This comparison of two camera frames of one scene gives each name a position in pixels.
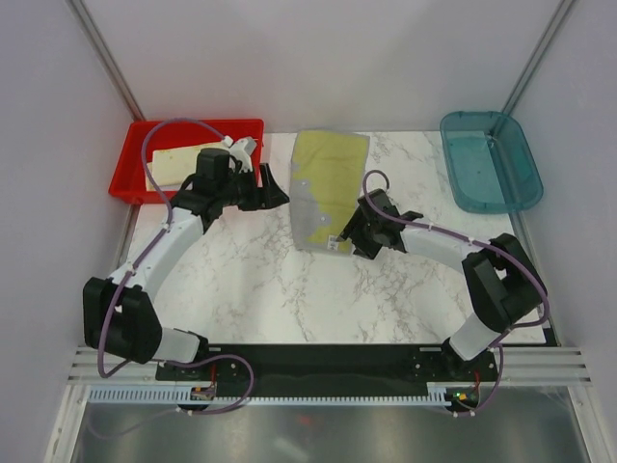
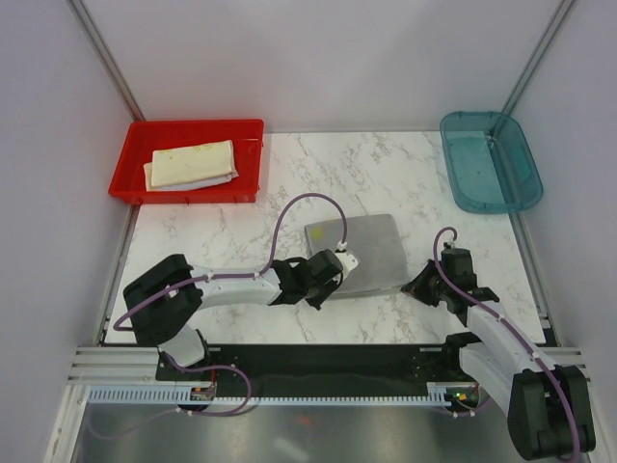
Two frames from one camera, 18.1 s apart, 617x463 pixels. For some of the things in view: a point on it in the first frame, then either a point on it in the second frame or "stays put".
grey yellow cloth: (327, 177) -> (375, 243)
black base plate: (435, 365) stays put
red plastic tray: (129, 183) stays put
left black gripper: (268, 196) -> (332, 285)
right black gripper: (365, 249) -> (416, 287)
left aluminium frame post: (89, 28) stays put
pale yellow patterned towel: (170, 168) stays put
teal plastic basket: (491, 165) stays put
